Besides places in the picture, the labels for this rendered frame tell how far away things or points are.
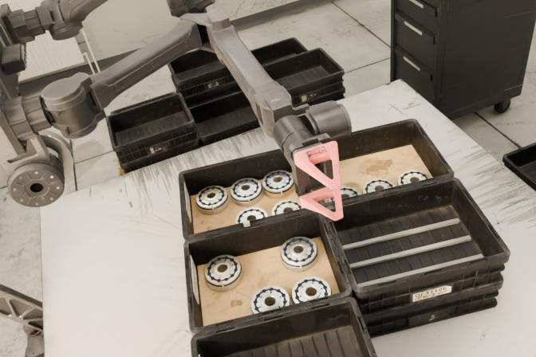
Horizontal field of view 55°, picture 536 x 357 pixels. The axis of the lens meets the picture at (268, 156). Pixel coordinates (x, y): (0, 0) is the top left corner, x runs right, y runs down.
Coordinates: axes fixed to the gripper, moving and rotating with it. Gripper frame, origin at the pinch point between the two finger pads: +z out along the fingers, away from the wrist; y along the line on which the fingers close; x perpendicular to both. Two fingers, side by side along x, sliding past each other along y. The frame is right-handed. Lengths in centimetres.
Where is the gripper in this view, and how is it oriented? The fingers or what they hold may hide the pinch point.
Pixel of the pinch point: (335, 200)
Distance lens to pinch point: 75.8
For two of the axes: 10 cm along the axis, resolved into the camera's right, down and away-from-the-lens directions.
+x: -9.4, 3.1, -1.8
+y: 1.3, 7.7, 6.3
